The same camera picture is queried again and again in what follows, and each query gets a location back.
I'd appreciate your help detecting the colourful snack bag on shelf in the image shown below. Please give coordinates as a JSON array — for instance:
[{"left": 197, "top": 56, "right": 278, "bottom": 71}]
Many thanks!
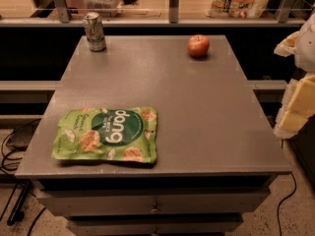
[{"left": 206, "top": 0, "right": 269, "bottom": 19}]

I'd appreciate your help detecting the grey drawer cabinet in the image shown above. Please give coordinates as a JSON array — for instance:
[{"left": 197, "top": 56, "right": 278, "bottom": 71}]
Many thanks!
[{"left": 34, "top": 174, "right": 273, "bottom": 236}]

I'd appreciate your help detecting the black cables left floor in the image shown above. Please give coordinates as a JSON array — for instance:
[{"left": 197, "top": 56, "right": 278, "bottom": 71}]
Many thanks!
[{"left": 0, "top": 118, "right": 47, "bottom": 236}]

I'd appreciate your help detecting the clear plastic box on shelf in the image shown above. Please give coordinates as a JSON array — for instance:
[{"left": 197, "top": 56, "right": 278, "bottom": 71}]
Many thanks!
[{"left": 85, "top": 0, "right": 122, "bottom": 17}]

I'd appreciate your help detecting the black cable right floor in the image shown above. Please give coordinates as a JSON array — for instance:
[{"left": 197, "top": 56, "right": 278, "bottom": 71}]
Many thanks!
[{"left": 276, "top": 172, "right": 298, "bottom": 236}]

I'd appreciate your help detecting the black power adapter box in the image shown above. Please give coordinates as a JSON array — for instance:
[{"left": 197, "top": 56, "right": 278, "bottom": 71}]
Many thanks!
[{"left": 6, "top": 125, "right": 36, "bottom": 149}]

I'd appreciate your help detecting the red apple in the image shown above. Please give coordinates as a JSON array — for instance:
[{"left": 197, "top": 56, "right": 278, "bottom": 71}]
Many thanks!
[{"left": 187, "top": 34, "right": 210, "bottom": 58}]

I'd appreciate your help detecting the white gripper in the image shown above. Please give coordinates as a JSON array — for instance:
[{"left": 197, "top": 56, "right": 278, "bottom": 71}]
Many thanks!
[{"left": 274, "top": 14, "right": 315, "bottom": 139}]

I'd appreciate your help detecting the green soda can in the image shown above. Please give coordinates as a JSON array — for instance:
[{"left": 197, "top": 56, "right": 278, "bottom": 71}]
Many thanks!
[{"left": 83, "top": 12, "right": 106, "bottom": 51}]

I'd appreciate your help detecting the green rice chip bag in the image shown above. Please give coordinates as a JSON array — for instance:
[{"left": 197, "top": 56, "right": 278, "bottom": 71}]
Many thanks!
[{"left": 52, "top": 107, "right": 158, "bottom": 164}]

